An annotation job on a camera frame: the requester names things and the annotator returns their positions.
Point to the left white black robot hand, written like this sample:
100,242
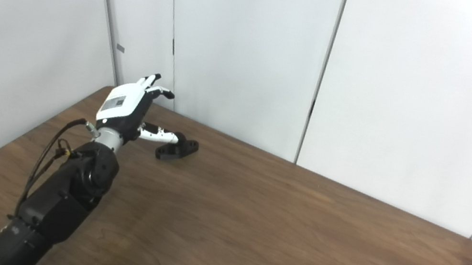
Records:
122,105

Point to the black flanged holder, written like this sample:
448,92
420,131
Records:
179,149

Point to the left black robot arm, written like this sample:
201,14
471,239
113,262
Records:
58,203

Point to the small grey wall tag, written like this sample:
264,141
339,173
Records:
120,48

